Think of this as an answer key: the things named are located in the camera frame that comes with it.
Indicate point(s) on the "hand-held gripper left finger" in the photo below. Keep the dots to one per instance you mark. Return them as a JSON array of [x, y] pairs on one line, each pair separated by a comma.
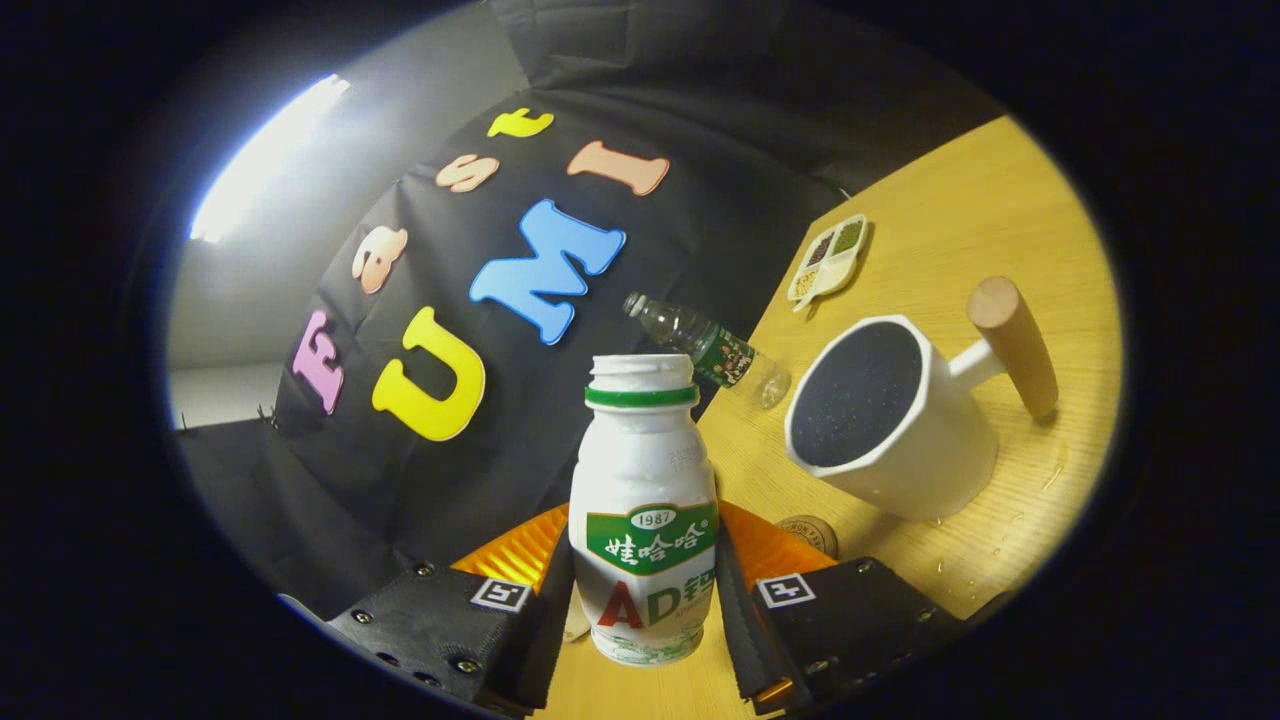
[[535, 650]]

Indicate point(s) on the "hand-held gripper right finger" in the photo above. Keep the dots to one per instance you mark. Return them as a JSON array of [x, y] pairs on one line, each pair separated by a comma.
[[745, 640]]

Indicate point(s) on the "round cork coaster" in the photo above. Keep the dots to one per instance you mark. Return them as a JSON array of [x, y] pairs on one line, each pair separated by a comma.
[[815, 532]]

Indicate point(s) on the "white juice bottle green label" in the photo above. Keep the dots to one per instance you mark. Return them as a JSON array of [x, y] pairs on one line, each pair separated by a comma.
[[640, 460]]

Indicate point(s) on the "clear plastic water bottle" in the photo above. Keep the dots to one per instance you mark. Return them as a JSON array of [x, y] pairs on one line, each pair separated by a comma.
[[720, 352]]

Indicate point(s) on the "black backdrop cloth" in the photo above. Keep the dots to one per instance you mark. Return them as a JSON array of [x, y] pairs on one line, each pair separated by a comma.
[[300, 480]]

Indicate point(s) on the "white divided tray with beans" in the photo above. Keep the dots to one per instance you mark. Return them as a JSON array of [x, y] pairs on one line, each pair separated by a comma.
[[830, 265]]

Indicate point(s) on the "wooden table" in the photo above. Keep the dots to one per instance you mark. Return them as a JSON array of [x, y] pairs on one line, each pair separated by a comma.
[[960, 220]]

